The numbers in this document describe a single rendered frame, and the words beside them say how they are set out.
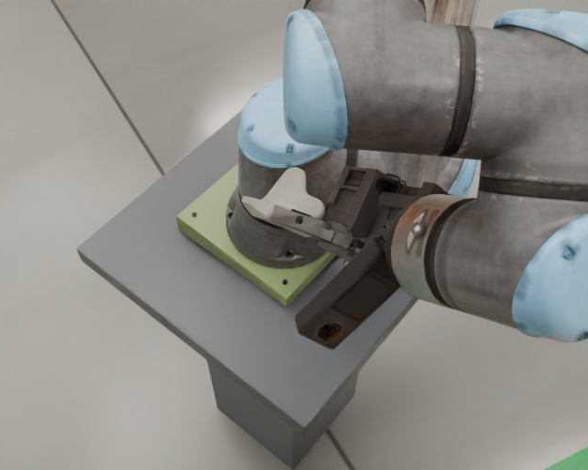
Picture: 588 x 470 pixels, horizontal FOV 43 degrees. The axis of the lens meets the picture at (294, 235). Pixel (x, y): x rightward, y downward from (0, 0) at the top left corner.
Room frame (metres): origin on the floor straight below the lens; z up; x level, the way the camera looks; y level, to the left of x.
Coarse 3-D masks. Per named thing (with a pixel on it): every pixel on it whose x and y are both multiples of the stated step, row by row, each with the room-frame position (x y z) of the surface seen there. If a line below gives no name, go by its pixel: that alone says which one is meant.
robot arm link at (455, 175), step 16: (432, 0) 0.77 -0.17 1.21; (448, 0) 0.77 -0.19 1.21; (464, 0) 0.77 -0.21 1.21; (432, 16) 0.76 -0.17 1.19; (448, 16) 0.76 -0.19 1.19; (464, 16) 0.77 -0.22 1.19; (368, 160) 0.69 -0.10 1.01; (384, 160) 0.69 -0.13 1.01; (400, 160) 0.68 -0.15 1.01; (416, 160) 0.68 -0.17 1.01; (432, 160) 0.68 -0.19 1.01; (448, 160) 0.69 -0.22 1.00; (464, 160) 0.69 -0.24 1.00; (400, 176) 0.67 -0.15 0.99; (416, 176) 0.67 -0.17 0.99; (432, 176) 0.67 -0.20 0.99; (448, 176) 0.67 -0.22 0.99; (464, 176) 0.67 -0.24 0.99; (448, 192) 0.66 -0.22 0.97; (464, 192) 0.66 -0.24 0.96
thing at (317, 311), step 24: (360, 264) 0.35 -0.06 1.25; (384, 264) 0.35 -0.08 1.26; (336, 288) 0.34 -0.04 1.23; (360, 288) 0.34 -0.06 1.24; (384, 288) 0.34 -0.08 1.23; (312, 312) 0.33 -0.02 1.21; (336, 312) 0.33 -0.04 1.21; (360, 312) 0.33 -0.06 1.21; (312, 336) 0.32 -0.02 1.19; (336, 336) 0.31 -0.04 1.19
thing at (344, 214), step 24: (360, 168) 0.45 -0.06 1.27; (336, 192) 0.44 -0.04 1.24; (360, 192) 0.42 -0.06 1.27; (384, 192) 0.42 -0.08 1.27; (408, 192) 0.42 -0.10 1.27; (432, 192) 0.39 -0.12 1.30; (336, 216) 0.42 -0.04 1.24; (360, 216) 0.40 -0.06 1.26; (384, 216) 0.40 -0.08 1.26; (336, 240) 0.38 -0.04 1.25; (360, 240) 0.38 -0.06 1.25; (384, 240) 0.38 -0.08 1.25
